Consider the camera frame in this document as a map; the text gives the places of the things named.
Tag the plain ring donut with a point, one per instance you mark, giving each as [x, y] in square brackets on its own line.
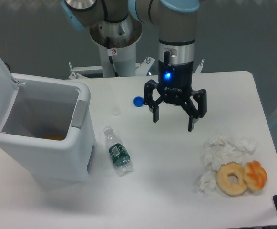
[230, 179]

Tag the white trash can body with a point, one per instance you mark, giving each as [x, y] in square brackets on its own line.
[47, 106]

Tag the blue bottle cap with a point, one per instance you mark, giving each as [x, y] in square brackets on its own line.
[138, 101]

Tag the small crumpled white tissue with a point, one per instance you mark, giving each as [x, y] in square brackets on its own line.
[207, 183]

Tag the large crumpled white tissue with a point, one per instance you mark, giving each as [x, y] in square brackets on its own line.
[221, 150]

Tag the clear plastic bottle green label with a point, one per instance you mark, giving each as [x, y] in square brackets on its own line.
[119, 155]

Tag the orange glazed twisted bun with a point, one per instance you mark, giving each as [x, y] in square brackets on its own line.
[254, 175]

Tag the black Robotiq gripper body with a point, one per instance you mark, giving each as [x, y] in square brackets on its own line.
[175, 71]

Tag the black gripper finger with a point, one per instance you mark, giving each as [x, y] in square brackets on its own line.
[149, 101]
[195, 106]

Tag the orange item inside trash can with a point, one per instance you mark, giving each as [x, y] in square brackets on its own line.
[55, 137]

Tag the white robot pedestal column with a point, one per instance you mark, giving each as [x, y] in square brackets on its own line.
[117, 46]

